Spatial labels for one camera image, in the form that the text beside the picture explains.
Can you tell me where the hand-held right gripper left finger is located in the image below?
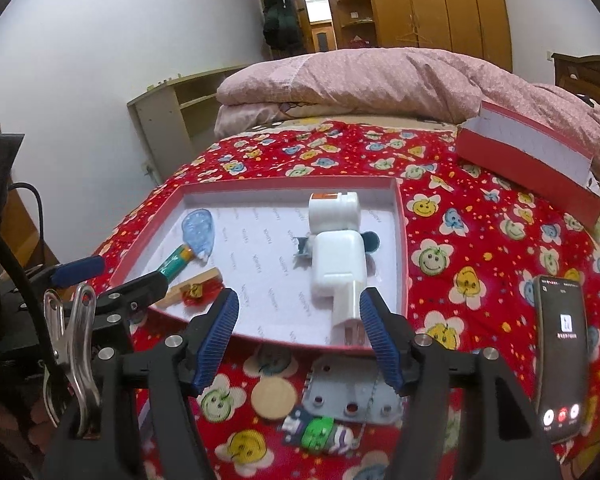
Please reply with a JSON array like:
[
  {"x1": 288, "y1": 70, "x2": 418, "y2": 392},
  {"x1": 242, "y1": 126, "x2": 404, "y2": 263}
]
[{"x1": 42, "y1": 287, "x2": 241, "y2": 480}]

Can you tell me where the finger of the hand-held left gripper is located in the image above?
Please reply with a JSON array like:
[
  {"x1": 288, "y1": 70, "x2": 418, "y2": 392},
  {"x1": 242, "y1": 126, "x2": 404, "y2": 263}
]
[
  {"x1": 96, "y1": 269, "x2": 172, "y2": 313},
  {"x1": 25, "y1": 255, "x2": 107, "y2": 292}
]

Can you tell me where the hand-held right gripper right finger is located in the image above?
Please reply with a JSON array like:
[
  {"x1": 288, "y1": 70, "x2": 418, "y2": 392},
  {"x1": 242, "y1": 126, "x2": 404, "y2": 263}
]
[{"x1": 358, "y1": 287, "x2": 566, "y2": 480}]

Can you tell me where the green lighter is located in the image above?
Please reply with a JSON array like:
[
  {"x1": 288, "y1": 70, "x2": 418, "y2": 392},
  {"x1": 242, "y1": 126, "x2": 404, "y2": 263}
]
[{"x1": 160, "y1": 242, "x2": 196, "y2": 281}]

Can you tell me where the red transparent lighter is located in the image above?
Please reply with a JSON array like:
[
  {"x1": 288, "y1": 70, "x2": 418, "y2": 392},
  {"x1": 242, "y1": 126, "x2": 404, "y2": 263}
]
[{"x1": 180, "y1": 282, "x2": 223, "y2": 307}]

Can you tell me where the wooden puzzle piece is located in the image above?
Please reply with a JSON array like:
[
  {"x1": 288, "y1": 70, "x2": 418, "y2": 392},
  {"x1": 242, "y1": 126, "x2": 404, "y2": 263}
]
[{"x1": 152, "y1": 267, "x2": 224, "y2": 310}]

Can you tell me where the white charger plug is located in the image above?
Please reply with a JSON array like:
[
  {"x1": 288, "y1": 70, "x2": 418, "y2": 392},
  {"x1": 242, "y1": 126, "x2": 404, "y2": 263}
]
[{"x1": 310, "y1": 230, "x2": 371, "y2": 350}]

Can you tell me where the red cardboard tray box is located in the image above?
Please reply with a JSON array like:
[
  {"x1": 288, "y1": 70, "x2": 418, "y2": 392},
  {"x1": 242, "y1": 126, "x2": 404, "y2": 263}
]
[{"x1": 107, "y1": 176, "x2": 411, "y2": 358}]

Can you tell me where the white earbuds case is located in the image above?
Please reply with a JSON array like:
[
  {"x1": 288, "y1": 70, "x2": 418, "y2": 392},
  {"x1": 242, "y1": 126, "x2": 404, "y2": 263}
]
[{"x1": 308, "y1": 191, "x2": 363, "y2": 233}]

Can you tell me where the grey metal plate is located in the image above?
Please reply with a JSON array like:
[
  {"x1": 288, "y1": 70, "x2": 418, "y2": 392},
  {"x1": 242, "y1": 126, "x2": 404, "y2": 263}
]
[{"x1": 300, "y1": 355, "x2": 406, "y2": 423}]

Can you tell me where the round wooden disc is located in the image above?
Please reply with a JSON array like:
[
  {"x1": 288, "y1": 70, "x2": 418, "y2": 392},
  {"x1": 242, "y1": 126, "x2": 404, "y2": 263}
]
[{"x1": 251, "y1": 376, "x2": 299, "y2": 422}]

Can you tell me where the blue transparent plastic piece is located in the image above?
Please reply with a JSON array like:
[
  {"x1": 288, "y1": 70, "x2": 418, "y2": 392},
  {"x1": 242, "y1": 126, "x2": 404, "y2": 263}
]
[{"x1": 181, "y1": 208, "x2": 216, "y2": 261}]

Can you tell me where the metal spring clip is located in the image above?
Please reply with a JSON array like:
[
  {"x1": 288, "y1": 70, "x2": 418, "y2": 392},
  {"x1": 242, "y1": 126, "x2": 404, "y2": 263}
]
[{"x1": 44, "y1": 284, "x2": 101, "y2": 438}]

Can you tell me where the red smiley flower blanket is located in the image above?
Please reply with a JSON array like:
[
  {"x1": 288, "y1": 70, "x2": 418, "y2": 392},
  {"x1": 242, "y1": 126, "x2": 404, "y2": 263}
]
[{"x1": 87, "y1": 119, "x2": 600, "y2": 480}]

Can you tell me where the beige wooden shelf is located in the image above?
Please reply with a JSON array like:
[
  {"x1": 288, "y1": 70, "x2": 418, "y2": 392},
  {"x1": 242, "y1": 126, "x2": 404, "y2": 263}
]
[{"x1": 126, "y1": 64, "x2": 251, "y2": 188}]

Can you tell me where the black smartphone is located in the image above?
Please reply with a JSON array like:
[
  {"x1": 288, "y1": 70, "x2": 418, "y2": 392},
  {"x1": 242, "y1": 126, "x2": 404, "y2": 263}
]
[{"x1": 532, "y1": 275, "x2": 591, "y2": 445}]

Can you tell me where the red cardboard box lid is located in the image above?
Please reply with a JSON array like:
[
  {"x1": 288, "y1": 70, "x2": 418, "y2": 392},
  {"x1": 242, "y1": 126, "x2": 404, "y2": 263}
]
[{"x1": 454, "y1": 100, "x2": 600, "y2": 228}]

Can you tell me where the pink quilt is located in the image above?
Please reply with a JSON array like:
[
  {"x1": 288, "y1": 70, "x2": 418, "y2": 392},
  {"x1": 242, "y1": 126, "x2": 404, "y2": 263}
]
[{"x1": 214, "y1": 47, "x2": 600, "y2": 186}]

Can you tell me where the dark green backpack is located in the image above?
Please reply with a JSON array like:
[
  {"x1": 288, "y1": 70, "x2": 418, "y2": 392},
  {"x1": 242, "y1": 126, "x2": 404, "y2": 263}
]
[{"x1": 261, "y1": 0, "x2": 305, "y2": 52}]

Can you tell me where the dark wooden headboard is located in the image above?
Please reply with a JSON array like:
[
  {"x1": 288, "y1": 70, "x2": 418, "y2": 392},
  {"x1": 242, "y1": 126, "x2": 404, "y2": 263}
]
[{"x1": 550, "y1": 51, "x2": 600, "y2": 111}]

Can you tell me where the wooden wardrobe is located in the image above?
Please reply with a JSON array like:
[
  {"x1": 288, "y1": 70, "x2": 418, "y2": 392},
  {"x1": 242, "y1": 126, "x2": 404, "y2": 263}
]
[{"x1": 232, "y1": 0, "x2": 513, "y2": 73}]

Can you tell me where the black cable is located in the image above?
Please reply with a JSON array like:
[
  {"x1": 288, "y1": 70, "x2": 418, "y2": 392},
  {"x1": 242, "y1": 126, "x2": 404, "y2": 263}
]
[
  {"x1": 0, "y1": 210, "x2": 48, "y2": 351},
  {"x1": 7, "y1": 182, "x2": 48, "y2": 268}
]

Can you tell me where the green toy keychain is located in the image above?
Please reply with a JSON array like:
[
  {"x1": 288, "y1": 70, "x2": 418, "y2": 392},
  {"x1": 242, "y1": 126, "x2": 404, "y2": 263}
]
[{"x1": 281, "y1": 407, "x2": 356, "y2": 456}]

